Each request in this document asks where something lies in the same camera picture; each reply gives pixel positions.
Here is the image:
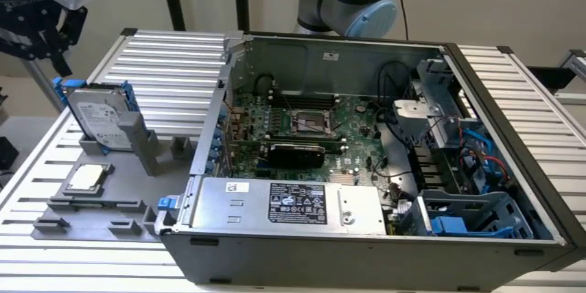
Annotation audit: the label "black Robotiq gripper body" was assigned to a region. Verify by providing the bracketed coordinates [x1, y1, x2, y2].
[0, 0, 65, 62]

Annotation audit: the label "hard disk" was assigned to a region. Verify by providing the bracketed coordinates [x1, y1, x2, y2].
[53, 78, 138, 155]

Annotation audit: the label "black box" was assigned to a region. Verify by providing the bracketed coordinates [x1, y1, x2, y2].
[0, 137, 20, 170]

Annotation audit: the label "silver CPU chip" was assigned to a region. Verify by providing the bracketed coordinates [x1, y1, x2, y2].
[62, 163, 113, 193]

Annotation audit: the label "grey parts rack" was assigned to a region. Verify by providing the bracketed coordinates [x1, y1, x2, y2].
[29, 113, 202, 244]

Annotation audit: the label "green RAM stick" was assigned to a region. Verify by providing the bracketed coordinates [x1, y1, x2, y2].
[48, 196, 138, 209]

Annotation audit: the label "black RAM slot bank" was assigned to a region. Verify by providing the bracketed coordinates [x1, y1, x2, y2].
[272, 93, 337, 108]
[262, 131, 344, 143]

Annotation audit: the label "CPU socket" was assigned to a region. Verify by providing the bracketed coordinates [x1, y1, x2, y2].
[285, 109, 333, 134]

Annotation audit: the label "black graphics card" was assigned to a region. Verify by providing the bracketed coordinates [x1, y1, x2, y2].
[258, 141, 327, 169]

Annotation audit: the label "silver power supply unit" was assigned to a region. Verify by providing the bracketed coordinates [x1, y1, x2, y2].
[182, 176, 388, 235]

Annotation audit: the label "green motherboard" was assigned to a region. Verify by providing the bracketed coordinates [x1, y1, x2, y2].
[222, 93, 403, 187]

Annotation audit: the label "small silver heatsink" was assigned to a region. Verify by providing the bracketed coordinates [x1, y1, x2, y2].
[328, 173, 357, 186]

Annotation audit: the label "metal drive cage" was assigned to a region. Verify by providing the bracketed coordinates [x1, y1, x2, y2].
[392, 59, 481, 150]

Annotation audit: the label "black open PC case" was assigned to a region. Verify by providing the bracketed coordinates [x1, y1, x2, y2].
[157, 30, 579, 285]

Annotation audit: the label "black flat plate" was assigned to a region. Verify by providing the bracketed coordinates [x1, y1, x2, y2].
[525, 65, 572, 93]

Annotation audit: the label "aluminium profile post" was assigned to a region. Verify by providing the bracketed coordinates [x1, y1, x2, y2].
[20, 59, 65, 114]

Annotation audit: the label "black looped wire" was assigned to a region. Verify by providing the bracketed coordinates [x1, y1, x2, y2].
[254, 73, 276, 102]

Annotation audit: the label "black wire bundle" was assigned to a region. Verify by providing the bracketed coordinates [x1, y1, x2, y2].
[376, 61, 413, 126]

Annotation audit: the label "thin black hanging cable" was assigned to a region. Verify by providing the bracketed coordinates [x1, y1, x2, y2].
[396, 0, 411, 42]

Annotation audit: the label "thin black wire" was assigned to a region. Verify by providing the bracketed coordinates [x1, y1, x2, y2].
[371, 157, 400, 184]

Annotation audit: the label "red wire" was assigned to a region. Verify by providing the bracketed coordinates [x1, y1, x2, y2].
[483, 154, 511, 181]

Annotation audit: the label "aluminium profile frame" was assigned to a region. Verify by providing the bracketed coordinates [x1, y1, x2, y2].
[553, 49, 586, 105]

